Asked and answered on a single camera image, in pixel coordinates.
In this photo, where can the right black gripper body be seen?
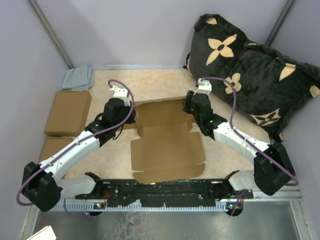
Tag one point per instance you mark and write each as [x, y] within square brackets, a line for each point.
[188, 106]

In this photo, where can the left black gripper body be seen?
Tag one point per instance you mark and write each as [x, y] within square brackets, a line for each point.
[126, 112]

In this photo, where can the brown cardboard box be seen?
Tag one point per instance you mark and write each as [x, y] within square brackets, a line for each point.
[166, 149]

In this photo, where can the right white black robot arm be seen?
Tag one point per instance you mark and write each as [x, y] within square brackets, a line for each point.
[272, 168]

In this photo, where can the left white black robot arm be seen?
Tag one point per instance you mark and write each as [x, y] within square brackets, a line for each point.
[43, 184]

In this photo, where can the upper folded cardboard box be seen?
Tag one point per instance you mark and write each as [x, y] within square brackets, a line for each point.
[68, 114]

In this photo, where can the folded cardboard box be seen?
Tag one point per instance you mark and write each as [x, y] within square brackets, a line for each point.
[53, 145]
[68, 114]

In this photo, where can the lower folded cardboard box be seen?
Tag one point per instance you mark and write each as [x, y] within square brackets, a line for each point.
[53, 145]

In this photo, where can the grey folded cloth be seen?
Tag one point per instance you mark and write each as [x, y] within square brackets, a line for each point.
[78, 79]

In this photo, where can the black floral plush cushion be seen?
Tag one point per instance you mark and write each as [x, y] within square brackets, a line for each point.
[264, 85]

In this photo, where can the white object at bottom corner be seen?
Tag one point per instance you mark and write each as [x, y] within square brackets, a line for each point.
[46, 233]

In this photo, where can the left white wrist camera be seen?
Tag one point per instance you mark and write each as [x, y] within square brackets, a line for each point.
[121, 93]

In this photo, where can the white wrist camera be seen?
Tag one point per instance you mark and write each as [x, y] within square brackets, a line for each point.
[203, 86]
[121, 93]

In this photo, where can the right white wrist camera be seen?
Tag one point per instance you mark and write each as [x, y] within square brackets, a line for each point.
[203, 86]

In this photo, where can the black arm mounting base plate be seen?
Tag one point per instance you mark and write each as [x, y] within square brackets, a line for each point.
[176, 193]

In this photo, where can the aluminium frame rail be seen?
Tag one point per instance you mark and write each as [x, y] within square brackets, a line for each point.
[286, 194]

